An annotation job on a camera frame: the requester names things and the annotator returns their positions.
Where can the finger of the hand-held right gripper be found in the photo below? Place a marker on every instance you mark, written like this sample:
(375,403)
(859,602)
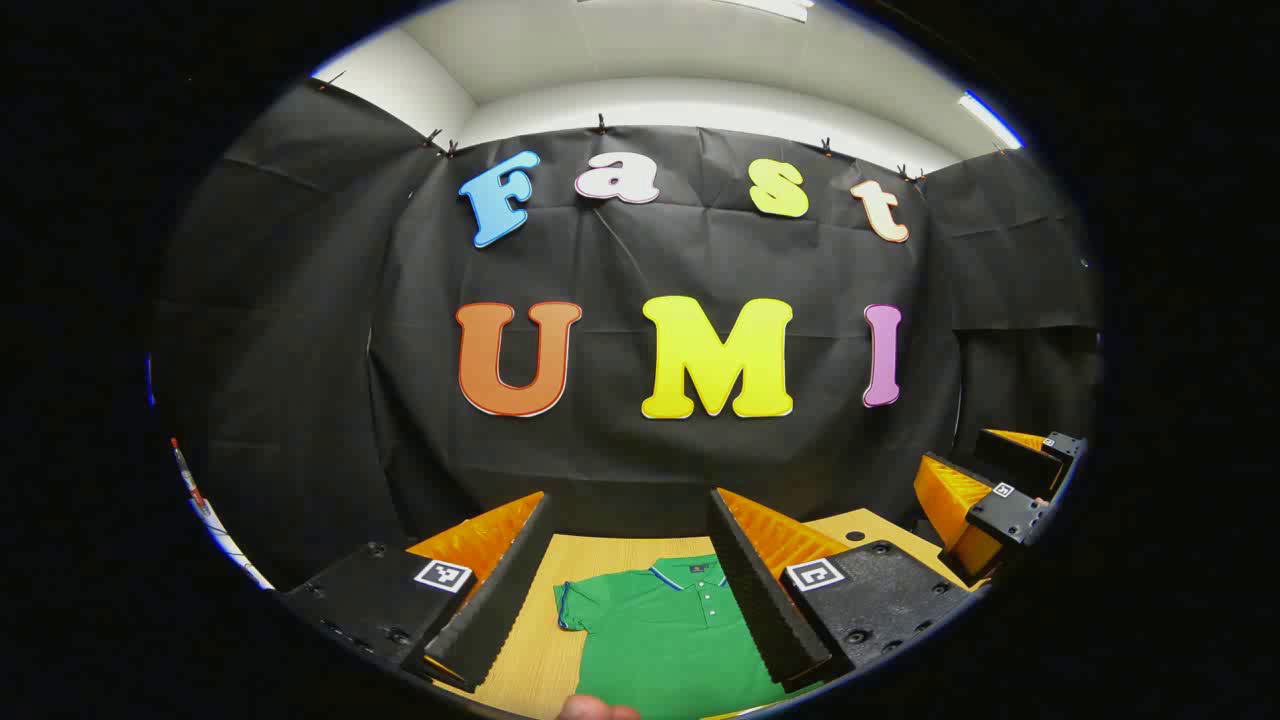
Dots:
(1020,462)
(1010,515)

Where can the green T-shirt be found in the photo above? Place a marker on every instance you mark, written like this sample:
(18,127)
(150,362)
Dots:
(660,640)

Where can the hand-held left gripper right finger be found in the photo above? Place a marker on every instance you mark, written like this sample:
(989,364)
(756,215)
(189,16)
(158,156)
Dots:
(765,600)

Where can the ceiling light panel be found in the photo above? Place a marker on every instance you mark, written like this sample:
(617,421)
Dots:
(770,8)
(990,120)

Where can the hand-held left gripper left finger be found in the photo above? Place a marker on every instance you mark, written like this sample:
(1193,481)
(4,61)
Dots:
(500,600)

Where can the black backdrop cloth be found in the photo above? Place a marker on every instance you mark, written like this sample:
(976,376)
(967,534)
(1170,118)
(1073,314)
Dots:
(600,450)

